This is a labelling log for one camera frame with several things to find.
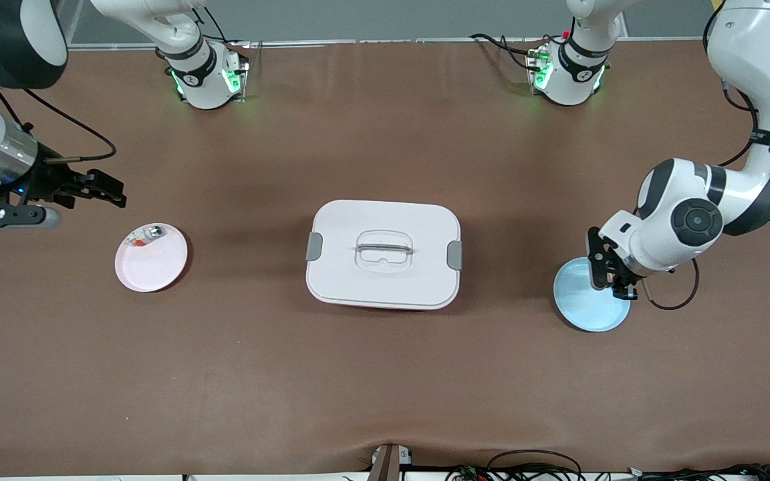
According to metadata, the white lidded storage box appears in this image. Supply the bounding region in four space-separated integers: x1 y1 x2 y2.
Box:
305 199 464 311

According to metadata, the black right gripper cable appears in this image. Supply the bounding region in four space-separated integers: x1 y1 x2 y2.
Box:
0 87 118 164

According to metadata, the black right arm base cable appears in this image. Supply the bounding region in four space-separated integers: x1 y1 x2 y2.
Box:
188 0 252 47

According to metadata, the black cable bundle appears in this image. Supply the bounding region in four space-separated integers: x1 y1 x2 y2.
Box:
626 462 770 481

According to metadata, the black arm base cable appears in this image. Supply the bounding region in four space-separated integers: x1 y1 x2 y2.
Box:
188 0 252 47
469 30 546 74

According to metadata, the black looped cable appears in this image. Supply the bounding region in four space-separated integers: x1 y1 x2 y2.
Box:
445 449 586 481

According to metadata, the black left arm base cable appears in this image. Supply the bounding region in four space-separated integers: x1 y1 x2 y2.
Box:
469 30 546 74

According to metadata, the brown table cover mat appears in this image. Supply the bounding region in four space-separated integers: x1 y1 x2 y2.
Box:
0 39 770 476

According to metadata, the light blue round plate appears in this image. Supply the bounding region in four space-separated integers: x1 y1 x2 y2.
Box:
553 257 632 333

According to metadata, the pale pink round plate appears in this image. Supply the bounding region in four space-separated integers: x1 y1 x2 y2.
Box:
114 222 189 293

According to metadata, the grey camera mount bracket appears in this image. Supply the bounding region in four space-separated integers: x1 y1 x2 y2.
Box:
368 443 414 481

